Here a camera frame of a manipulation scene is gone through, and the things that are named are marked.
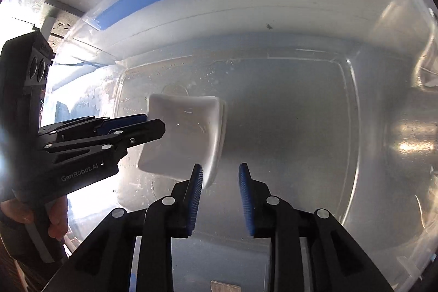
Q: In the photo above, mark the person's left hand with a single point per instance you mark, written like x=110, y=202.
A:
x=59, y=216

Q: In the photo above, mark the white square dish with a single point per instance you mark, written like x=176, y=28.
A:
x=181, y=131

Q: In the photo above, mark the clear plastic bin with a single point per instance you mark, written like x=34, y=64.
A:
x=291, y=107

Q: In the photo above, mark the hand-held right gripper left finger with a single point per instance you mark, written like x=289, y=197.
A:
x=194, y=199

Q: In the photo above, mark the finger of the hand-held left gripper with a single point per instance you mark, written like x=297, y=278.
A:
x=130, y=120
x=143, y=131

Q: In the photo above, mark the grey wall socket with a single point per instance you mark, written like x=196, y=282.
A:
x=63, y=26

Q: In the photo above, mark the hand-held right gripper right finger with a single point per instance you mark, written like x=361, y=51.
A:
x=245, y=199

